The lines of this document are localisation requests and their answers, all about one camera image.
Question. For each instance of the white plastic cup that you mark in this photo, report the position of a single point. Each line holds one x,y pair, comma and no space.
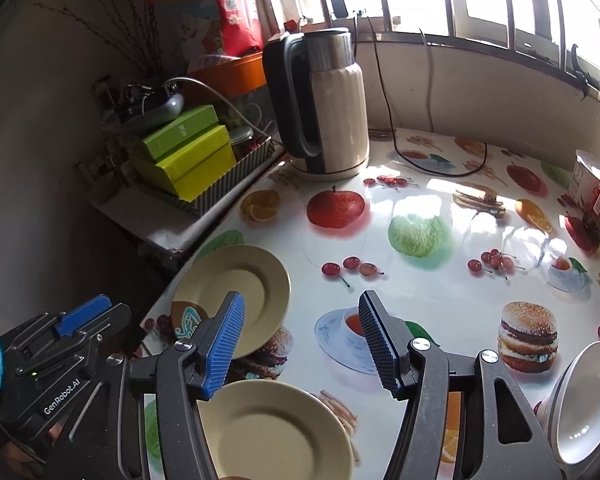
582,180

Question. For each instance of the white kettle base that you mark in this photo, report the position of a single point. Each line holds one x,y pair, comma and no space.
330,174

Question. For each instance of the light printed bag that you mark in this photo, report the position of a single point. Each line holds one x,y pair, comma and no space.
195,25

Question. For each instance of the white bowl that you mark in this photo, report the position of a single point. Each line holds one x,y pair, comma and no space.
544,410
582,410

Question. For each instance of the red bag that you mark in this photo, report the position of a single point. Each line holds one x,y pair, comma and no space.
232,10

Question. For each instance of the window frame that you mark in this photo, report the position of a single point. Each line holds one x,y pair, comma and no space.
480,42

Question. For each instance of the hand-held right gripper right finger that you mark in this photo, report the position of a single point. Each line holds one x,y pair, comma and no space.
380,347

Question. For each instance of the fruit print tablecloth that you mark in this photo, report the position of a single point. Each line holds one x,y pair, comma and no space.
430,280

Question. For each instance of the black plug adapter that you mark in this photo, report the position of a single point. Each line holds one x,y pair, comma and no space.
339,5

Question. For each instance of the white side shelf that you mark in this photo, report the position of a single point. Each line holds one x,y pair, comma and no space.
155,230

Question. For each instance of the grey corrugated basket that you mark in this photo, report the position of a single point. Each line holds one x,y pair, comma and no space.
230,187

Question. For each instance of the cream electric kettle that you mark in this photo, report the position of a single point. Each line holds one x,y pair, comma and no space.
335,110

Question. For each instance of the beige plate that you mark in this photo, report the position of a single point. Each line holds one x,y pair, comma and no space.
280,435

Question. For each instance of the orange container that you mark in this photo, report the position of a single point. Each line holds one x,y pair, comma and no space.
240,77

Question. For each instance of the stack of beige plates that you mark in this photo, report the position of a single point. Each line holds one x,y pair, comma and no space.
240,275

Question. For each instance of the grey electronic device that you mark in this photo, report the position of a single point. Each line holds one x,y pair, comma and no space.
165,107

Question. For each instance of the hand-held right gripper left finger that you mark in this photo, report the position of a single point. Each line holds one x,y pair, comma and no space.
224,345

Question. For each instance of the dried branches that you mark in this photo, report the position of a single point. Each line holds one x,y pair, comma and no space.
130,25

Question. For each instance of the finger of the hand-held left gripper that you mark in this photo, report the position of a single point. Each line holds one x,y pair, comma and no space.
82,315

